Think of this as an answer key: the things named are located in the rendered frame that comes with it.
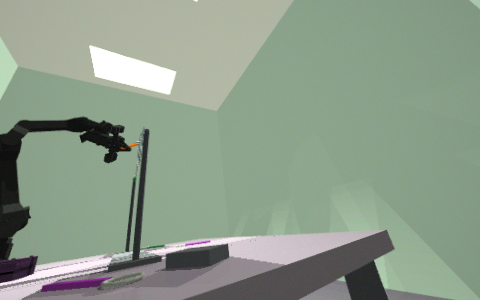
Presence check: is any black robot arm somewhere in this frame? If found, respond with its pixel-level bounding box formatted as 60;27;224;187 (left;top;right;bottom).
0;116;113;261

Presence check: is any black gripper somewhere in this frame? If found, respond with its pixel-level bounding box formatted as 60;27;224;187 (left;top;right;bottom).
95;125;132;163

